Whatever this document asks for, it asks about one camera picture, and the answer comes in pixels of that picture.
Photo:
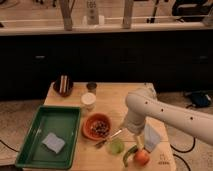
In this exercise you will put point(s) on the small dark cup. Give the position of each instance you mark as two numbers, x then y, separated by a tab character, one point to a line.
91	87

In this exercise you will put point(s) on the green pepper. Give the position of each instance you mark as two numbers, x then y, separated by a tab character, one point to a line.
128	153

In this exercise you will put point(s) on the orange bowl with contents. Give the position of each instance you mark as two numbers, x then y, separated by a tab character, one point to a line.
96	127

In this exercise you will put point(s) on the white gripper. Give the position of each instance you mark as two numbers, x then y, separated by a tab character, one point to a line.
135	124

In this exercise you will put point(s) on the white lidded container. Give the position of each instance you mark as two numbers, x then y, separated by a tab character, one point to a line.
88	100

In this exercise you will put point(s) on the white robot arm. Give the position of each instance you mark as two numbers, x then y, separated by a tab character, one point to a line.
142	103

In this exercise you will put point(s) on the metal fork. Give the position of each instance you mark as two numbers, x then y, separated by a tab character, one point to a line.
101	143

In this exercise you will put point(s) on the black bag on floor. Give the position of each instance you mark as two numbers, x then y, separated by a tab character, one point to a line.
199	99

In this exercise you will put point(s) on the blue sponge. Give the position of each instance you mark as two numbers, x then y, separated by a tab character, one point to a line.
54	143

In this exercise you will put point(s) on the green plastic tray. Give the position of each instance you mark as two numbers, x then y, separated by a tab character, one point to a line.
64	123

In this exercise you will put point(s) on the dark plate with sticks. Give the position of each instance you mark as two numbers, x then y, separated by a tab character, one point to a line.
63	85

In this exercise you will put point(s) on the green plastic cup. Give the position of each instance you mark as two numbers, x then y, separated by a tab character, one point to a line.
116	146

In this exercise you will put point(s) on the white remote device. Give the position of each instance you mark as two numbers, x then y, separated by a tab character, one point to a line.
92	12

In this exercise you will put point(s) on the orange tomato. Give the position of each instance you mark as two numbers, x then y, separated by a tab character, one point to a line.
141	157

